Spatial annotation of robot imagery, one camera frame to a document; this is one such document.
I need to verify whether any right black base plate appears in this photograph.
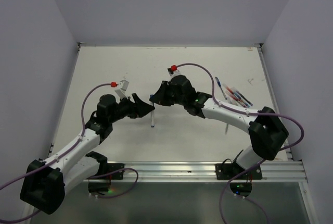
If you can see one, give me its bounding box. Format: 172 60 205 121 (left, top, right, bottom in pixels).
215 159 263 180

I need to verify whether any aluminium front rail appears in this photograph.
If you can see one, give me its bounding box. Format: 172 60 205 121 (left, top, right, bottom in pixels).
104 160 308 183

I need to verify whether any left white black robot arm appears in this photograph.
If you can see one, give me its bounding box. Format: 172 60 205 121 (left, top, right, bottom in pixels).
20 94 154 214

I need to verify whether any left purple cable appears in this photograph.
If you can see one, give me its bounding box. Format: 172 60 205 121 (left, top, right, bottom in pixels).
0 81 138 223

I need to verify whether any white marker blue label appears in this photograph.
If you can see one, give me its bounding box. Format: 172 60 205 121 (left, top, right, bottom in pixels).
149 94 155 128

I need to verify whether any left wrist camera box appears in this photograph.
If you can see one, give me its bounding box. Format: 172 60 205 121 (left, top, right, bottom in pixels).
114 80 129 99

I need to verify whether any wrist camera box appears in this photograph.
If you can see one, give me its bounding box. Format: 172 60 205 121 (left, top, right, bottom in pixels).
114 80 129 99
168 67 182 81

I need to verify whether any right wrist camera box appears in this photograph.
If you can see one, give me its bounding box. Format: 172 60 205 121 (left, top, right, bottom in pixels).
168 67 182 81

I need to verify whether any red capped clear pen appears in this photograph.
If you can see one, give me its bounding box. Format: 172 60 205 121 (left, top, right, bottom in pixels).
222 83 244 106

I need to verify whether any blue ballpoint pen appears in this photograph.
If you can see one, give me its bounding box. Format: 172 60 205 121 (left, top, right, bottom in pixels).
215 77 227 100

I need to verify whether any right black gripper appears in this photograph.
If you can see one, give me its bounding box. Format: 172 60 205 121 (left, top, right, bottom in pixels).
150 79 187 105

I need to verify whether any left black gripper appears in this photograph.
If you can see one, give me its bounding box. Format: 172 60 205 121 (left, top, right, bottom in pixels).
109 93 155 123

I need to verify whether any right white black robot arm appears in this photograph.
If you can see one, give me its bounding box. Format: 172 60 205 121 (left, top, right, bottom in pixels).
150 75 289 179

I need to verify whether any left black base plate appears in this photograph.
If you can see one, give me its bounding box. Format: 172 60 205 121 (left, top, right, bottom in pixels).
99 163 125 180

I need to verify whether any blue patterned pen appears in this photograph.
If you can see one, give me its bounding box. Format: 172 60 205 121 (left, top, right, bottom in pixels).
231 88 253 108

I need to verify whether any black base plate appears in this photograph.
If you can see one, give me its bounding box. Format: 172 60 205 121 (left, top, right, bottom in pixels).
99 163 125 180
215 159 263 180

